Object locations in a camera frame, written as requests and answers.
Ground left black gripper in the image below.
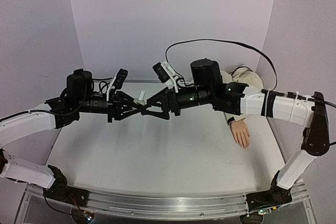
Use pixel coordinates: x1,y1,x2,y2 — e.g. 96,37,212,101
77,91,144,123

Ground white nail polish bottle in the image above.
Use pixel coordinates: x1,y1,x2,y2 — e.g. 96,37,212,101
133,90,146,106

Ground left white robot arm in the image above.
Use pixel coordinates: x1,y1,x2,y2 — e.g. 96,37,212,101
1,69,146,201

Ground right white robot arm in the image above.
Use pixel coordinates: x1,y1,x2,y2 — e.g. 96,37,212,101
142,59,330,190

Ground mannequin hand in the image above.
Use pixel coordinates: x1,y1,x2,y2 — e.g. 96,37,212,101
230,120,250,150

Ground beige jacket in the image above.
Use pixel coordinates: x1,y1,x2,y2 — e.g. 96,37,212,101
220,66,264,125

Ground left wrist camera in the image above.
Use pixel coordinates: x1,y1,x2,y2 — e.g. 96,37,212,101
106,68,128,102

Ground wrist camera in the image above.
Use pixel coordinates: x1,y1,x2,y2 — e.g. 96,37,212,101
106,68,128,102
152,61,182,89

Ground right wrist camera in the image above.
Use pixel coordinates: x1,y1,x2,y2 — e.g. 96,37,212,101
152,61,182,89

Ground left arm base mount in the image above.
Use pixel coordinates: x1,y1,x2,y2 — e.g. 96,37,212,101
43,165,89,207

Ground aluminium front rail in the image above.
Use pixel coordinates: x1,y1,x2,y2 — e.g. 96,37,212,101
23,186,313,224

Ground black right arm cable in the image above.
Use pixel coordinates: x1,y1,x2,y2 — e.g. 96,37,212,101
164,39,336,146

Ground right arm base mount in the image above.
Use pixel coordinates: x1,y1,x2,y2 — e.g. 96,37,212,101
246,171,292,214

